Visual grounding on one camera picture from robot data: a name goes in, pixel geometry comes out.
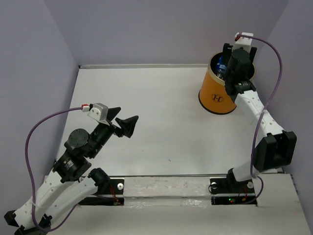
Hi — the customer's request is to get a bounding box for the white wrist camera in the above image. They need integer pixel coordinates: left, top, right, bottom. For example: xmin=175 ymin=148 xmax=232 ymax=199
xmin=88 ymin=103 xmax=109 ymax=123
xmin=232 ymin=32 xmax=254 ymax=53

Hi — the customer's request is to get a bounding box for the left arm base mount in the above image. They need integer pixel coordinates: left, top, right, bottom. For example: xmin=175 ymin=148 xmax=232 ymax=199
xmin=78 ymin=177 xmax=125 ymax=206

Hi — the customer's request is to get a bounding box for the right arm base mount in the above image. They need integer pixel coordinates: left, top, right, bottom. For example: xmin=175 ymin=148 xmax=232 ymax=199
xmin=208 ymin=178 xmax=257 ymax=206

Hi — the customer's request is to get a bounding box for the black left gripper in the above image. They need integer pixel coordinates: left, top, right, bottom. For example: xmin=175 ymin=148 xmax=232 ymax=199
xmin=89 ymin=106 xmax=140 ymax=157

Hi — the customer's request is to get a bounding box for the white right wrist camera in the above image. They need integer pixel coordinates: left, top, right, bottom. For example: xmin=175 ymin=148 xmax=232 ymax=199
xmin=232 ymin=32 xmax=254 ymax=53

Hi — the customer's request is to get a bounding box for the blue label bottle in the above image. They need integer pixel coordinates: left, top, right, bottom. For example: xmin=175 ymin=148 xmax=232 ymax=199
xmin=215 ymin=55 xmax=228 ymax=80

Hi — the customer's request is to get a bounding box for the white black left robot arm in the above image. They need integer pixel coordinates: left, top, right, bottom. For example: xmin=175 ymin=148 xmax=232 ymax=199
xmin=4 ymin=103 xmax=139 ymax=235

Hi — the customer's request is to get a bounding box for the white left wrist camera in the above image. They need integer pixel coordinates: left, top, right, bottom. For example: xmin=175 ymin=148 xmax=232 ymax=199
xmin=88 ymin=103 xmax=109 ymax=123

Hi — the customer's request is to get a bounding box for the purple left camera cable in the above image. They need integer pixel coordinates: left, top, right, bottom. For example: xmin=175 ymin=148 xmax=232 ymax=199
xmin=25 ymin=104 xmax=91 ymax=231

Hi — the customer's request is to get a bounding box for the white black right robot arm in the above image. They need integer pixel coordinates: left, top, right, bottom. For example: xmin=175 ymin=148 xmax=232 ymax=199
xmin=224 ymin=46 xmax=297 ymax=192

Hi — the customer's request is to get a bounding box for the orange cylindrical bin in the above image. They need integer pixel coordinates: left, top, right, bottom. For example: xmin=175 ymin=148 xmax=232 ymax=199
xmin=198 ymin=53 xmax=256 ymax=115

